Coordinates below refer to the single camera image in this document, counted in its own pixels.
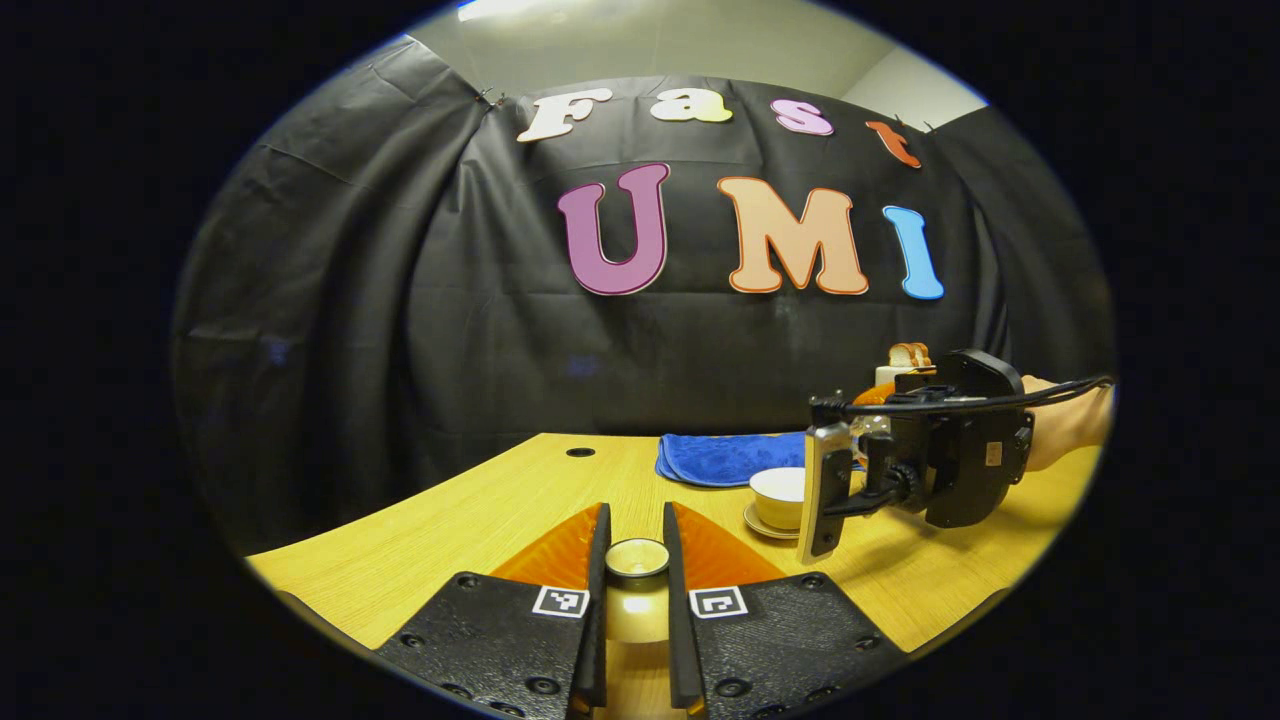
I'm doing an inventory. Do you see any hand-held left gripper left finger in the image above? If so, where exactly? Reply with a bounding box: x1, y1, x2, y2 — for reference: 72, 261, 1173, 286
378, 502, 613, 720

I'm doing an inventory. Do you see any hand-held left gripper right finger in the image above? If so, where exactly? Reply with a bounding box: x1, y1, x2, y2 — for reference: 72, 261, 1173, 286
662, 502, 906, 716

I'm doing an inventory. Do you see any beige teacup lid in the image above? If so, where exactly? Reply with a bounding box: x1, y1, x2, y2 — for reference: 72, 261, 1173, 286
605, 538, 671, 643

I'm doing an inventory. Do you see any beige teacup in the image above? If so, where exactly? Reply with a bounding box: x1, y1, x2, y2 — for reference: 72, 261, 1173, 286
749, 466, 809, 531

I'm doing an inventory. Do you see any blue towel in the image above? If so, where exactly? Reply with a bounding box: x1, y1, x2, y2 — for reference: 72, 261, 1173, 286
655, 432, 811, 489

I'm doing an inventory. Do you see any black backdrop cloth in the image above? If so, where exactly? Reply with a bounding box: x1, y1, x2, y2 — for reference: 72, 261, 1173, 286
170, 35, 1116, 551

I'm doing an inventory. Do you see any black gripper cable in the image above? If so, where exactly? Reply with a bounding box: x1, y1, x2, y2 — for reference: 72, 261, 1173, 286
810, 375, 1114, 419

